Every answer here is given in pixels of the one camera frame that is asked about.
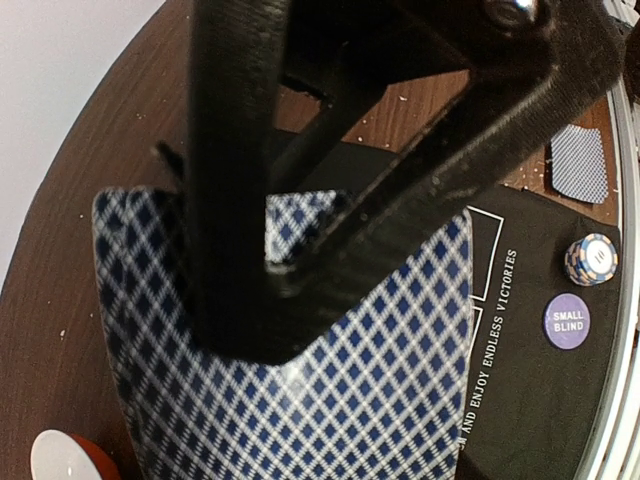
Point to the purple small blind button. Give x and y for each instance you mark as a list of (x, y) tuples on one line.
[(567, 321)]

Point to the deck of playing cards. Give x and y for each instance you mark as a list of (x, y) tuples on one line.
[(379, 396)]

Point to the black poker mat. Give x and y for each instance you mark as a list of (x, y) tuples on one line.
[(529, 406)]

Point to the poker chip stack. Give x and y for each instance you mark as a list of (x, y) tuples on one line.
[(591, 260)]

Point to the single playing card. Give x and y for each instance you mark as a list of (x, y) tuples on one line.
[(578, 166)]

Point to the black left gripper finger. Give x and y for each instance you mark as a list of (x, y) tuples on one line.
[(283, 239)]

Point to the orange bowl white inside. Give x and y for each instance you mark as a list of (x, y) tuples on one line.
[(58, 455)]

